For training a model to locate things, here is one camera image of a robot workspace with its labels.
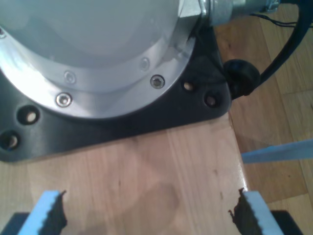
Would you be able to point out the white flat strip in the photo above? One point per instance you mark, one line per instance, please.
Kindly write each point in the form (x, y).
(281, 151)

